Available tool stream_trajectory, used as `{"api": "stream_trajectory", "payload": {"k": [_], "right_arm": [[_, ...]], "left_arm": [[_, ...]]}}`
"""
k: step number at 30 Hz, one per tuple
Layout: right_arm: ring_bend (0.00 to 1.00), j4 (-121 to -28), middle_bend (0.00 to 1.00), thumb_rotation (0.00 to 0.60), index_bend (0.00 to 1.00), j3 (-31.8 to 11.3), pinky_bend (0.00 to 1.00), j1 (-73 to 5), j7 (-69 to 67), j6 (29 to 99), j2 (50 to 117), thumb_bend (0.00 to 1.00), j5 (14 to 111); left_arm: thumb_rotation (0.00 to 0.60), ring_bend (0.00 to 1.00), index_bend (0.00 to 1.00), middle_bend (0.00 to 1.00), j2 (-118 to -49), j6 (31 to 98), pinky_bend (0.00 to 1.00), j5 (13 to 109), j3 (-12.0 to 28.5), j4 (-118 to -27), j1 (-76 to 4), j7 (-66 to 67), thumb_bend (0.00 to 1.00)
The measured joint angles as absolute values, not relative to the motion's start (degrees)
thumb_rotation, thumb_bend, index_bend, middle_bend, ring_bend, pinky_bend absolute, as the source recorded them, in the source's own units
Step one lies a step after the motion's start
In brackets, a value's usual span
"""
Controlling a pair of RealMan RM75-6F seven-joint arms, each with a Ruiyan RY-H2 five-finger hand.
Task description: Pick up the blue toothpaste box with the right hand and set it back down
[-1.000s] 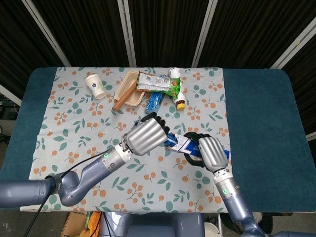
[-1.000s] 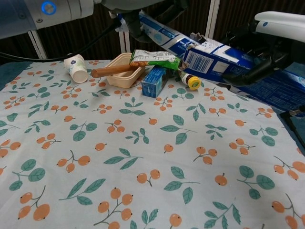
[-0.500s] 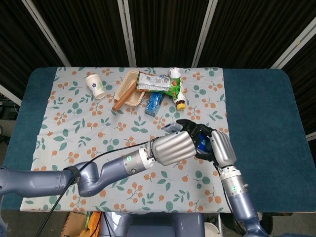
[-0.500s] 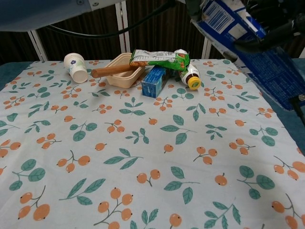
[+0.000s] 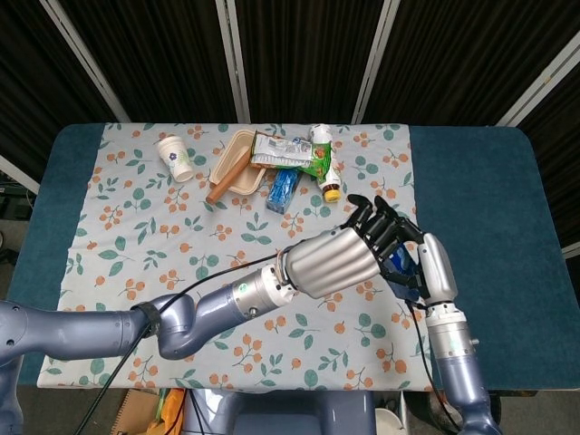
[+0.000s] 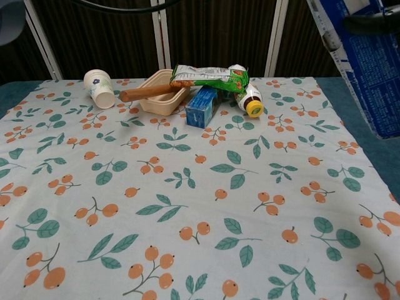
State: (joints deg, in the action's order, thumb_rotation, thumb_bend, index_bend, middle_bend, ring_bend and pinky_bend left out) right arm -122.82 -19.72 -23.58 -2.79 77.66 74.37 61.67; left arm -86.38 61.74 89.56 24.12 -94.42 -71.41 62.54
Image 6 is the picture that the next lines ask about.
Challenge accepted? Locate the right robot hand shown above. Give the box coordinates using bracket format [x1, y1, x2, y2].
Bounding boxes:
[342, 0, 400, 35]

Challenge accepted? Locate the blue toothpaste box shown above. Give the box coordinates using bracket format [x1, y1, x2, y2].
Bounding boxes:
[307, 0, 400, 139]

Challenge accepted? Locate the white bottle yellow cap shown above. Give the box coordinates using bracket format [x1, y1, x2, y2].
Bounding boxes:
[229, 63, 265, 119]

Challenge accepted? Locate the green snack bag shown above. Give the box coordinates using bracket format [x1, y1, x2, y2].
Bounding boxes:
[169, 64, 251, 94]

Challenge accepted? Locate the small blue carton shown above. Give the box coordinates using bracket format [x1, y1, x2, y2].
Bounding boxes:
[184, 86, 223, 128]

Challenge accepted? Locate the beige plastic tray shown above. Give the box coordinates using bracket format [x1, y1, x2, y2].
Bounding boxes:
[138, 69, 191, 116]

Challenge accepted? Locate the wooden rolling pin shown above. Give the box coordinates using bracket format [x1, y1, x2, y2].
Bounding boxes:
[119, 83, 176, 103]

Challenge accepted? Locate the white floral paper cup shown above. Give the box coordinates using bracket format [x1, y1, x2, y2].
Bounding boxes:
[83, 69, 116, 109]

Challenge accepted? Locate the floral fruit print tablecloth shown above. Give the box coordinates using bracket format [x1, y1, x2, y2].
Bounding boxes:
[0, 76, 400, 300]

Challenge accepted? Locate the black folding screen white frame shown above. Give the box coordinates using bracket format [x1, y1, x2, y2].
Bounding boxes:
[0, 0, 400, 85]

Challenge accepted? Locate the black cable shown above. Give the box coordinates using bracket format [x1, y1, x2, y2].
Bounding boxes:
[77, 0, 176, 14]

